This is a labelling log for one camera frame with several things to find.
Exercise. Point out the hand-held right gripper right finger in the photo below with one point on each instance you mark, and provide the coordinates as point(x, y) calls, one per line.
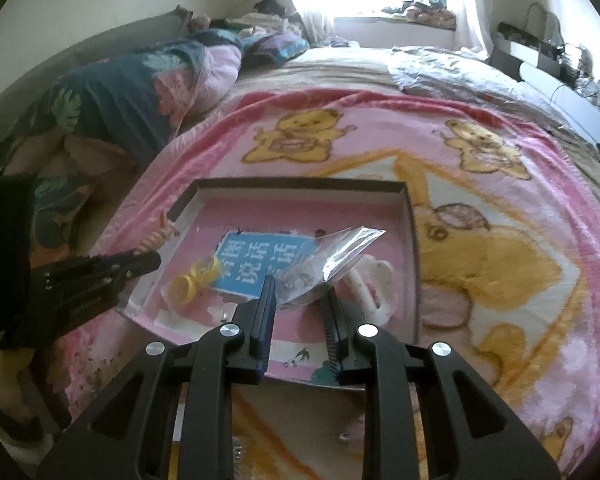
point(332, 340)

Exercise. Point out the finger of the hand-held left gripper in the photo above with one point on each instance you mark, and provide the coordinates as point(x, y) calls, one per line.
point(90, 285)

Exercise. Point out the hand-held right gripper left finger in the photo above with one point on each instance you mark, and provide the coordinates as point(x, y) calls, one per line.
point(265, 320)

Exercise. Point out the yellow hair bow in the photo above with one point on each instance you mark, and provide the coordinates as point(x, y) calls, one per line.
point(200, 275)

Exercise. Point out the clear plastic jewelry bag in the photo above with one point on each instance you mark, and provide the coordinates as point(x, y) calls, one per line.
point(340, 255)

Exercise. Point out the shallow cardboard box pink lining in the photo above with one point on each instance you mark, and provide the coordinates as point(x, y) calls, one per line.
point(300, 195)

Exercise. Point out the white polka dot hair bow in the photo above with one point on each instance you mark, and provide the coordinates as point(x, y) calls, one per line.
point(95, 360)

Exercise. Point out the pink bear printed blanket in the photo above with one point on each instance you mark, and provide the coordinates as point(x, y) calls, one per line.
point(505, 260)

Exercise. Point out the dark floral quilt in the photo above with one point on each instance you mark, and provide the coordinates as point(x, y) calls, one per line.
point(120, 85)

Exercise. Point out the bed with beige sheet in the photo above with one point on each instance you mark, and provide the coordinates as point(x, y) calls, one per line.
point(340, 67)

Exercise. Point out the purple pillow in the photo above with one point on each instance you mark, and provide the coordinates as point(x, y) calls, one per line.
point(277, 47)

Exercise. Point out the white curtain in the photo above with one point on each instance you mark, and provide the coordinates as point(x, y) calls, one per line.
point(310, 0)
point(472, 10)

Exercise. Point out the white bed footboard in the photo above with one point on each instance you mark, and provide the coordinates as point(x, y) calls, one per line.
point(570, 100)

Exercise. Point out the clutter on windowsill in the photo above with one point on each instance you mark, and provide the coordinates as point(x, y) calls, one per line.
point(420, 12)

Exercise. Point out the cluttered side shelf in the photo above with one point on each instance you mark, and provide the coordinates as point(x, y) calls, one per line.
point(540, 45)

